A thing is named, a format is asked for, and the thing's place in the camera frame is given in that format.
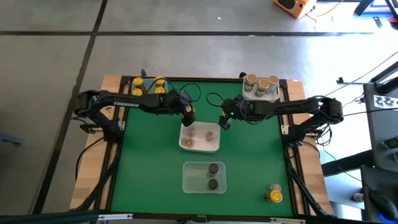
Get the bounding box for white printed marker sheet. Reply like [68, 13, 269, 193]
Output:
[374, 95, 398, 110]

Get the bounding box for orange speaker box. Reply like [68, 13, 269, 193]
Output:
[273, 0, 318, 19]

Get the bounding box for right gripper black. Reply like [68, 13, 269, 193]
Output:
[218, 96, 253, 131]

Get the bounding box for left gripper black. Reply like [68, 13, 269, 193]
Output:
[166, 90, 196, 128]

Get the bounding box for black desk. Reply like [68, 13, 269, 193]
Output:
[322, 60, 398, 223]

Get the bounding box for tall wooden lid spice jar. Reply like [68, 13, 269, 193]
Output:
[266, 75, 280, 94]
[244, 73, 258, 92]
[254, 78, 271, 97]

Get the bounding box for small clear plastic bin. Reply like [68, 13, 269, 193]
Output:
[130, 77, 169, 96]

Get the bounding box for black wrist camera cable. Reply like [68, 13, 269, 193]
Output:
[146, 76, 202, 104]
[206, 92, 226, 108]

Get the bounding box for black computer mouse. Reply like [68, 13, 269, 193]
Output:
[369, 189, 398, 222]

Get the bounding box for large clear plastic bin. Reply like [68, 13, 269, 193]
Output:
[182, 161, 227, 195]

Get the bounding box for black aluminium table frame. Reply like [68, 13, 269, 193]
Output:
[105, 75, 312, 218]

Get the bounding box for silver metal bracket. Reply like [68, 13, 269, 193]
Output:
[269, 217, 306, 223]
[98, 213, 134, 221]

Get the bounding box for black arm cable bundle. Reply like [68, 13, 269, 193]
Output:
[285, 146, 331, 217]
[74, 136, 125, 212]

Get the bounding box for wooden table side board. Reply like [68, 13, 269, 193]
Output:
[70, 74, 125, 210]
[281, 79, 333, 215]

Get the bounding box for white cutting board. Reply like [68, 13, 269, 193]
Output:
[178, 121, 221, 154]

